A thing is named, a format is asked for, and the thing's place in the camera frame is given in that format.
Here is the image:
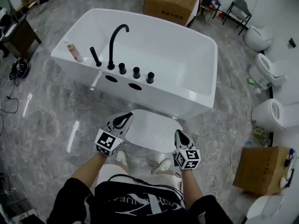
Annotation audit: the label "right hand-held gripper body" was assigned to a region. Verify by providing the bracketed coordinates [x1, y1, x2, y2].
[172, 145, 202, 170]

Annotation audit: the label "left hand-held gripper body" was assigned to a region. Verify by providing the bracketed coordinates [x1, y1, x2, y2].
[94, 126, 128, 157]

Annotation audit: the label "white perforated bath mat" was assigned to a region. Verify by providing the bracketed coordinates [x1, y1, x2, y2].
[123, 109, 184, 154]

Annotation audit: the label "person's left forearm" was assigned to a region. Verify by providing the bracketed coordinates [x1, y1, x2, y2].
[71, 153, 108, 187]

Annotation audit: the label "person's right forearm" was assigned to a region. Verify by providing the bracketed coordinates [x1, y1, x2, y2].
[180, 168, 204, 197]

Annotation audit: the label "person's left white shoe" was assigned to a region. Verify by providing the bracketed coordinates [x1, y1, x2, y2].
[115, 150, 128, 167]

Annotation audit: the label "person's white shoe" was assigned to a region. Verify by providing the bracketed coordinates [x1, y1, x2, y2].
[151, 158, 172, 175]
[115, 150, 128, 167]

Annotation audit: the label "person's right white shoe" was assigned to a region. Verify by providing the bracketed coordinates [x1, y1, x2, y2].
[151, 158, 172, 175]

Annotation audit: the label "person's beige shorts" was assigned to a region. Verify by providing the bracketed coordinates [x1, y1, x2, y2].
[96, 163, 185, 196]

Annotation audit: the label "black hand shower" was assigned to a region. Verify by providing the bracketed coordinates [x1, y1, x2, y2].
[89, 46, 102, 68]

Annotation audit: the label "small brown cardboard box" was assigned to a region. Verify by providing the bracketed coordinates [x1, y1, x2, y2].
[233, 146, 296, 196]

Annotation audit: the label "green cloth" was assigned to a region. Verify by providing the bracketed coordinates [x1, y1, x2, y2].
[254, 127, 267, 140]

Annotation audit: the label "black curved bathtub faucet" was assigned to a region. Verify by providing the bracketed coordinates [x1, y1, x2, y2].
[107, 24, 130, 70]

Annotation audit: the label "pink bottle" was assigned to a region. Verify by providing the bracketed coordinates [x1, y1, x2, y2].
[64, 42, 84, 63]

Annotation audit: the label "white bathtub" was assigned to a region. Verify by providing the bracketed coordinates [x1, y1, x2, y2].
[50, 7, 219, 120]

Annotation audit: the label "large brown cardboard box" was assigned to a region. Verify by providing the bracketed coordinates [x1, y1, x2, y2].
[143, 0, 202, 28]

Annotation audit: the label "dark wooden table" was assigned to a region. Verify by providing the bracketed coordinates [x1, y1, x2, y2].
[0, 13, 43, 59]

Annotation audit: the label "long white cable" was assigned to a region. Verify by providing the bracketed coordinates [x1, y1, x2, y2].
[209, 70, 250, 196]

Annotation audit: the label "black body-worn cable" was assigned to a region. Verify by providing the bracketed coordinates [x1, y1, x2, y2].
[108, 173, 185, 201]

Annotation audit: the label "black cable bundle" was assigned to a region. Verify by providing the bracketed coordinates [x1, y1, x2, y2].
[9, 58, 31, 81]

